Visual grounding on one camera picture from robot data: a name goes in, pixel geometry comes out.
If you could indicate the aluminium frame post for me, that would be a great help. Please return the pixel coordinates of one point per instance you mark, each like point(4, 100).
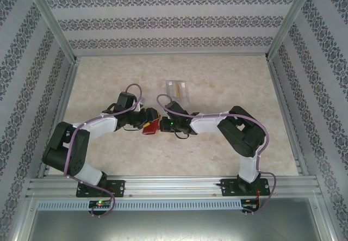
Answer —
point(289, 20)
point(51, 20)

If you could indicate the stack of credit cards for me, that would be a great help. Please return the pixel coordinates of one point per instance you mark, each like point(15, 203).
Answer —
point(178, 88)

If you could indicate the right controller board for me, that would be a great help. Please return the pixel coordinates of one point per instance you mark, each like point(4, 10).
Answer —
point(250, 206)

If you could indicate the aluminium side rail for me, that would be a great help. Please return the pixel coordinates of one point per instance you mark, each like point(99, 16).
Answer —
point(68, 88)

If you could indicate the aluminium back rail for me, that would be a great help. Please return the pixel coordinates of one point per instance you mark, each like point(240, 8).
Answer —
point(176, 54)

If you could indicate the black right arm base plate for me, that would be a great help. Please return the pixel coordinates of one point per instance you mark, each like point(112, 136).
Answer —
point(229, 188)

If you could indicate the aluminium mounting rail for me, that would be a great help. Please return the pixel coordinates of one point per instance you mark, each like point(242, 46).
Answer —
point(174, 186)

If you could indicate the red leather card holder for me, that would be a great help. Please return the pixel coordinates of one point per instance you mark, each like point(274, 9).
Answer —
point(151, 129)

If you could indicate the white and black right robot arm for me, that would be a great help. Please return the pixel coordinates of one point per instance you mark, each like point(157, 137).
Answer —
point(244, 137)

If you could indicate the grey metal panel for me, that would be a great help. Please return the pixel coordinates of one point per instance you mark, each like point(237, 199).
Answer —
point(174, 227)

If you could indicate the controller board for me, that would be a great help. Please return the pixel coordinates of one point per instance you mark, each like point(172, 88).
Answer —
point(250, 206)
point(100, 204)

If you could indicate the clear plastic card box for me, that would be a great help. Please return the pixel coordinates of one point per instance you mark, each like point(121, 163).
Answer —
point(185, 92)

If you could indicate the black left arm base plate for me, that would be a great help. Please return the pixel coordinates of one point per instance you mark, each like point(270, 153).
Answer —
point(117, 188)

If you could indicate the left controller board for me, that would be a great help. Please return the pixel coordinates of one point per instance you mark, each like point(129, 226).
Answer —
point(100, 204)

